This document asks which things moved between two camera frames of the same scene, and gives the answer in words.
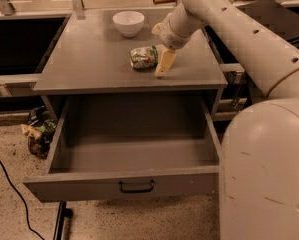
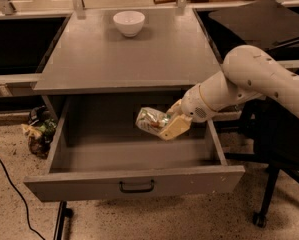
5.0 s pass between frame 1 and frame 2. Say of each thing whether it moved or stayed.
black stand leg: stayed
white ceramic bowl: stayed
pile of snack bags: stayed
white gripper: moved
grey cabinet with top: stayed
